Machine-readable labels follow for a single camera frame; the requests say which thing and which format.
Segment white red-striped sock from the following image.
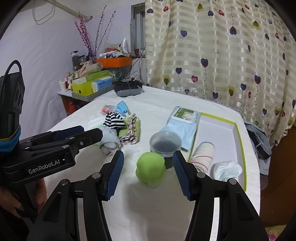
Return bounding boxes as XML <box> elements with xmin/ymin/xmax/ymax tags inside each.
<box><xmin>191</xmin><ymin>142</ymin><xmax>215</xmax><ymax>173</ymax></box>

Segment grey white sock ball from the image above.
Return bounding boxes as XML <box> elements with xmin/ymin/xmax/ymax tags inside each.
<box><xmin>99</xmin><ymin>126</ymin><xmax>121</xmax><ymax>156</ymax></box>

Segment black white striped sock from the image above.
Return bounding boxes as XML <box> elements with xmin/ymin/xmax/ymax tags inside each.
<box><xmin>103</xmin><ymin>112</ymin><xmax>125</xmax><ymax>130</ymax></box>

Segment clear packet with red item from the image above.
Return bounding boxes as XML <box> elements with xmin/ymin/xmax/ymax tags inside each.
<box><xmin>100</xmin><ymin>105</ymin><xmax>114</xmax><ymax>115</ymax></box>

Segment blue face mask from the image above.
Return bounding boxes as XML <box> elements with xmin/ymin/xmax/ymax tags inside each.
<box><xmin>115</xmin><ymin>101</ymin><xmax>128</xmax><ymax>116</ymax></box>

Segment green towel with braided rope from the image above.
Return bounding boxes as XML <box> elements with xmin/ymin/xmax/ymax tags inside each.
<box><xmin>118</xmin><ymin>113</ymin><xmax>140</xmax><ymax>145</ymax></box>

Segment left human hand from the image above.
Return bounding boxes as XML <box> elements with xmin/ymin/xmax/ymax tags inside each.
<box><xmin>1</xmin><ymin>178</ymin><xmax>47</xmax><ymax>218</ymax></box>

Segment wooden side shelf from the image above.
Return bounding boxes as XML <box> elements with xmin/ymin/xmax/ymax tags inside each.
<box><xmin>57</xmin><ymin>90</ymin><xmax>88</xmax><ymax>116</ymax></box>

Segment striped cardboard tray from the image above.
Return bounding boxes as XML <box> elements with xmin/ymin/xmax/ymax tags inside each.
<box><xmin>71</xmin><ymin>85</ymin><xmax>114</xmax><ymax>102</ymax></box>

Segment yellow green cardboard box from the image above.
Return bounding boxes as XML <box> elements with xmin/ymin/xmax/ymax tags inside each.
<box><xmin>71</xmin><ymin>70</ymin><xmax>112</xmax><ymax>95</ymax></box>

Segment clear round plastic jar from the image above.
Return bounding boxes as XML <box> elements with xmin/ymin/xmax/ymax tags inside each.
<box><xmin>149</xmin><ymin>132</ymin><xmax>182</xmax><ymax>169</ymax></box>

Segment white green-edged tray box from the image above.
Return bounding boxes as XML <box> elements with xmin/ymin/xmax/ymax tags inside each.
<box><xmin>187</xmin><ymin>113</ymin><xmax>247</xmax><ymax>190</ymax></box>

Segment blue tissue pack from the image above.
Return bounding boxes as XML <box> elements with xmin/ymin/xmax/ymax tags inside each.
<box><xmin>91</xmin><ymin>76</ymin><xmax>112</xmax><ymax>93</ymax></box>

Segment blue wet wipes pack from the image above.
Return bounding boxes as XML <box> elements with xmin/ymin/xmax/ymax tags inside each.
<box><xmin>160</xmin><ymin>106</ymin><xmax>201</xmax><ymax>151</ymax></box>

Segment black grey VR headset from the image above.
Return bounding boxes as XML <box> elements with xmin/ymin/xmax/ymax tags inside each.
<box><xmin>112</xmin><ymin>80</ymin><xmax>143</xmax><ymax>97</ymax></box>

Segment beige rolled cloth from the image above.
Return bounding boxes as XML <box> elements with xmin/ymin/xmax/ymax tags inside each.
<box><xmin>78</xmin><ymin>61</ymin><xmax>103</xmax><ymax>77</ymax></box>

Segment dark clothes pile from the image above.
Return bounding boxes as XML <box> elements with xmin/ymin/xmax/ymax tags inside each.
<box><xmin>244</xmin><ymin>121</ymin><xmax>272</xmax><ymax>176</ymax></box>

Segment orange tray with clutter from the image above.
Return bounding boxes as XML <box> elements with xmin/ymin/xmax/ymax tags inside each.
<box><xmin>97</xmin><ymin>51</ymin><xmax>132</xmax><ymax>68</ymax></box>

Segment purple decorative branches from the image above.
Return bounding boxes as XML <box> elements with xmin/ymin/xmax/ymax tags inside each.
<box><xmin>74</xmin><ymin>5</ymin><xmax>116</xmax><ymax>58</ymax></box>

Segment heart patterned cream curtain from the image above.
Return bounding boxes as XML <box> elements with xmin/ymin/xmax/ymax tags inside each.
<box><xmin>144</xmin><ymin>0</ymin><xmax>295</xmax><ymax>145</ymax></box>

